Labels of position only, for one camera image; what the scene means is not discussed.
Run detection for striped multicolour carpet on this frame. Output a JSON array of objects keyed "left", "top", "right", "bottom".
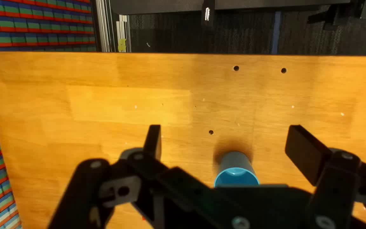
[{"left": 0, "top": 0, "right": 100, "bottom": 229}]

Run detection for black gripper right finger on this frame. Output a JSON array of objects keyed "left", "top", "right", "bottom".
[{"left": 284, "top": 123, "right": 366, "bottom": 229}]

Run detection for blue plastic cup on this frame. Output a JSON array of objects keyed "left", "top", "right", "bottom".
[{"left": 214, "top": 150, "right": 262, "bottom": 188}]

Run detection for black metal frame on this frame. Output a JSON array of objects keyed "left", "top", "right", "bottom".
[{"left": 91, "top": 0, "right": 366, "bottom": 27}]

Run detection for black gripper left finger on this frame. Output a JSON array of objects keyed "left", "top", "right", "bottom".
[{"left": 48, "top": 123, "right": 201, "bottom": 229}]

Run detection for white and yellow boards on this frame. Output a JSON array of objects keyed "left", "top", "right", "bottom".
[{"left": 116, "top": 13, "right": 133, "bottom": 53}]

